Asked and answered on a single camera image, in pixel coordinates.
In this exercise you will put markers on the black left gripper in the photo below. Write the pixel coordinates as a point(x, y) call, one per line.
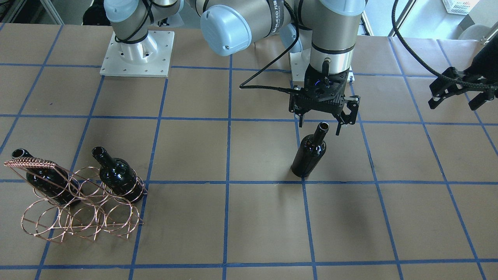
point(481, 67)

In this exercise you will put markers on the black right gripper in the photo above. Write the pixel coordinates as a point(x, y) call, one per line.
point(351, 106)

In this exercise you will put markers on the dark glass wine bottle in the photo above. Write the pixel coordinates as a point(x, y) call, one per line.
point(312, 148)

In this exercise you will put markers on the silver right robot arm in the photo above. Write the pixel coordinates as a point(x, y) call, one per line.
point(327, 29)

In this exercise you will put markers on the dark bottle in basket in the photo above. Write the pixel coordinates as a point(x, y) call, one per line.
point(46, 182)
point(118, 176)

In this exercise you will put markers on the white plastic crate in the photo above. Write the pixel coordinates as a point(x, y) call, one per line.
point(459, 7)

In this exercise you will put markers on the copper wire wine basket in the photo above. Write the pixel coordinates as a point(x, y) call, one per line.
point(92, 210)

